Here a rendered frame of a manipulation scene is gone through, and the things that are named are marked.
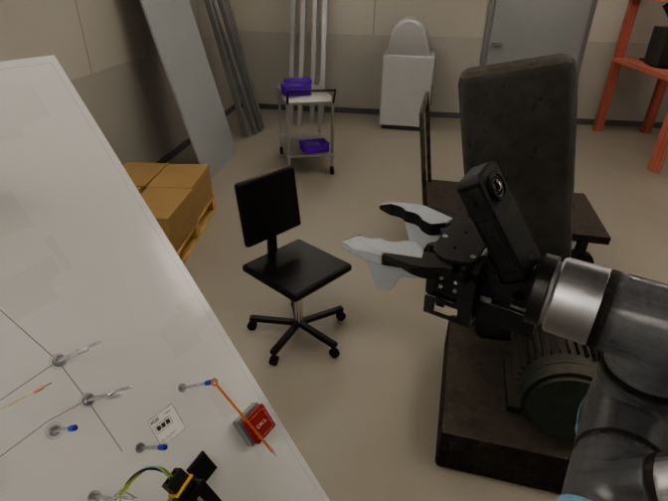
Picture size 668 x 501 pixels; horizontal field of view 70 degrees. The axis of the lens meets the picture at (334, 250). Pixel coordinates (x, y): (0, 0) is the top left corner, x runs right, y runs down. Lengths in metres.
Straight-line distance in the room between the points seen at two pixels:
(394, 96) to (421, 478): 5.25
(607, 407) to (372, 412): 1.98
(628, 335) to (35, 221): 0.79
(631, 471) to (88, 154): 0.86
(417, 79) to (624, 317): 6.22
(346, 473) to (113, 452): 1.50
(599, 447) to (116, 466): 0.65
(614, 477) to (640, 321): 0.13
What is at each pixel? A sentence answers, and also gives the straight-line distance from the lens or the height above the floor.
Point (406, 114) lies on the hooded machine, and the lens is 6.71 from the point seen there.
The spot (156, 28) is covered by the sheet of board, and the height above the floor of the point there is 1.39.
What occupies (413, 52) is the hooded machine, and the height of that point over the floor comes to 0.99.
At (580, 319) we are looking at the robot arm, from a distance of 0.47.
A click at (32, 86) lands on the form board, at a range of 0.97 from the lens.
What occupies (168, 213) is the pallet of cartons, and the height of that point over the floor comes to 0.42.
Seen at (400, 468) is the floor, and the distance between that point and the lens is 2.26.
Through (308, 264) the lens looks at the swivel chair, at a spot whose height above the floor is 0.48.
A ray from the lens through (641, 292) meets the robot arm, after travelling 0.48.
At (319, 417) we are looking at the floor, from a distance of 2.40.
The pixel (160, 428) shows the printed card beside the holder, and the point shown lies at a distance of 0.87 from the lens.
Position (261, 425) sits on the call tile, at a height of 1.11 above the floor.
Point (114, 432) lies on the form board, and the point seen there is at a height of 1.22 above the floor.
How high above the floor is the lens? 1.82
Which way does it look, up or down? 30 degrees down
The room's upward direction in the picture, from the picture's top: 1 degrees clockwise
